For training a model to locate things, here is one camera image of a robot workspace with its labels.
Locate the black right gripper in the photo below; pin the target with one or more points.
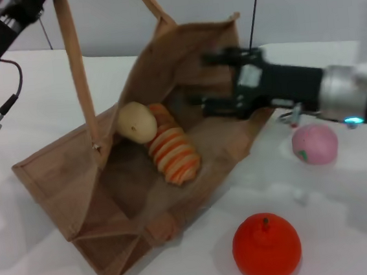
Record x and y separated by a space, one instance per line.
282 85

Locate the orange striped bread roll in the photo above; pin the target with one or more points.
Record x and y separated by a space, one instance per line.
175 154

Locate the brown burlap handbag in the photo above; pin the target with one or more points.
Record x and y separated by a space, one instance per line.
61 188

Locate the pink peach bun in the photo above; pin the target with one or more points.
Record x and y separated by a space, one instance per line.
317 145

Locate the red orange toy fruit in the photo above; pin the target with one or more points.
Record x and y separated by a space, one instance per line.
266 253

